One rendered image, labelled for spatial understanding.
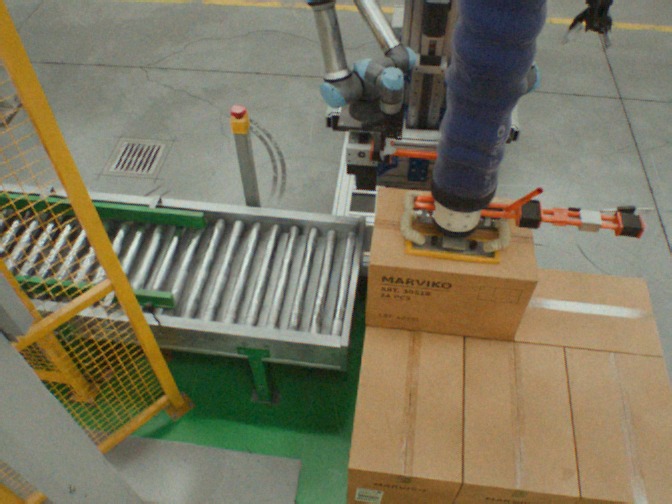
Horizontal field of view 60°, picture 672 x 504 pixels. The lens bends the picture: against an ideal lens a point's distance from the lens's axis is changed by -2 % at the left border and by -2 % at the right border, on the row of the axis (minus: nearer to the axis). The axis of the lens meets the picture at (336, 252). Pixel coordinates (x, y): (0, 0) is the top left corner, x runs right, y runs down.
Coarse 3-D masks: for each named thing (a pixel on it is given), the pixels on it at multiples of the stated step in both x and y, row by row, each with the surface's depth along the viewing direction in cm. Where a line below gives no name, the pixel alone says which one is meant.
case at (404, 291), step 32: (384, 192) 234; (384, 224) 223; (416, 224) 223; (512, 224) 222; (384, 256) 213; (416, 256) 213; (512, 256) 212; (384, 288) 220; (416, 288) 218; (448, 288) 215; (480, 288) 213; (512, 288) 210; (384, 320) 237; (416, 320) 234; (448, 320) 231; (480, 320) 228; (512, 320) 225
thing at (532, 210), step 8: (536, 200) 209; (520, 208) 206; (528, 208) 207; (536, 208) 207; (520, 216) 204; (528, 216) 205; (536, 216) 205; (520, 224) 206; (528, 224) 206; (536, 224) 206
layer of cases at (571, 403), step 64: (576, 320) 242; (640, 320) 241; (384, 384) 224; (448, 384) 224; (512, 384) 223; (576, 384) 223; (640, 384) 223; (384, 448) 208; (448, 448) 207; (512, 448) 207; (576, 448) 207; (640, 448) 206
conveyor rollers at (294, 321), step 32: (0, 224) 279; (32, 224) 278; (128, 224) 278; (160, 224) 277; (224, 224) 279; (256, 224) 277; (0, 256) 268; (32, 256) 265; (96, 256) 267; (128, 256) 265; (192, 256) 266; (224, 256) 265; (288, 256) 264; (352, 256) 265; (160, 288) 255; (192, 288) 253; (256, 288) 253; (320, 288) 253; (224, 320) 243; (256, 320) 244; (288, 320) 244; (320, 320) 243
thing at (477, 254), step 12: (408, 240) 214; (432, 240) 211; (468, 240) 214; (480, 240) 214; (408, 252) 211; (420, 252) 211; (432, 252) 211; (444, 252) 211; (456, 252) 210; (468, 252) 210; (480, 252) 210; (492, 252) 210
